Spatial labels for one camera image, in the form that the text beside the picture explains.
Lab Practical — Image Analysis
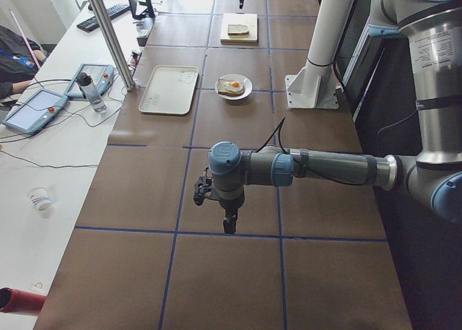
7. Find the orange black connector block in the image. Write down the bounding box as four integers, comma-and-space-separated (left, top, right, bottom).
127, 50, 141, 72

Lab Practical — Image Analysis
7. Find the black keyboard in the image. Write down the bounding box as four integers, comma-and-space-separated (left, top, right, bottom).
76, 3, 131, 33

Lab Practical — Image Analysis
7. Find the bamboo cutting board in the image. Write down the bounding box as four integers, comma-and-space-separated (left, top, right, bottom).
220, 13, 258, 44

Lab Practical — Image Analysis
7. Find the black monitor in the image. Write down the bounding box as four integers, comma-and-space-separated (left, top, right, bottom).
128, 0, 156, 20

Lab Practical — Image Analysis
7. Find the paper cup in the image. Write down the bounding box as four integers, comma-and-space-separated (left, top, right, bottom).
27, 187, 51, 211

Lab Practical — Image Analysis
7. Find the near blue teach pendant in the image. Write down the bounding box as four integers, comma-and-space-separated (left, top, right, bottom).
1, 89, 69, 134

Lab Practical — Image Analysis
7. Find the clear water bottle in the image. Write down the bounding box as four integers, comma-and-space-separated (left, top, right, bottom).
76, 71, 106, 113

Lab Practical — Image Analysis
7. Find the cream bear tray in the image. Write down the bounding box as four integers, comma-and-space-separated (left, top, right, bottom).
139, 65, 199, 116

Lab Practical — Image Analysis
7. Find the aluminium frame post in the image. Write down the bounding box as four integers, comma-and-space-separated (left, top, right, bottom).
89, 0, 136, 92

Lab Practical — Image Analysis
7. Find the white round plate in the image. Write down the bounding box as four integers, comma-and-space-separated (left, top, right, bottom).
215, 74, 253, 100

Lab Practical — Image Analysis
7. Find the bread slice with fried egg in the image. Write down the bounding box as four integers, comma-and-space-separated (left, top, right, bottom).
217, 79, 245, 97

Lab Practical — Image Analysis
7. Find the seated person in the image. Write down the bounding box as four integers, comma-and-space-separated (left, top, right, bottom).
1, 26, 46, 99

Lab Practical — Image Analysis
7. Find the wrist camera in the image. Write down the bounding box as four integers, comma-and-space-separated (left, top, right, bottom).
193, 167, 219, 206

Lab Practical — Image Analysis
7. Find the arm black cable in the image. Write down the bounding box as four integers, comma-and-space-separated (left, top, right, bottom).
255, 116, 365, 185

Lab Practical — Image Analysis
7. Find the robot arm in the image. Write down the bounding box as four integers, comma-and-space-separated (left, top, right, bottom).
193, 0, 461, 234

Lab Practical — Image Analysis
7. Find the far blue teach pendant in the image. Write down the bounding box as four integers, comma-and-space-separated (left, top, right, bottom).
64, 64, 116, 100

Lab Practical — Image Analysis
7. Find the white camera mast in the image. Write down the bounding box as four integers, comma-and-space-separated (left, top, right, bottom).
285, 0, 354, 109

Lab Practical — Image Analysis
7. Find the blue teach pendant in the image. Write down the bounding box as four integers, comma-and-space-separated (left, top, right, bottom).
64, 64, 116, 100
1, 89, 69, 134

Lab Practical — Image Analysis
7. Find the red cylinder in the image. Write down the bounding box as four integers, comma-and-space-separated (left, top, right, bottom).
1, 287, 46, 316

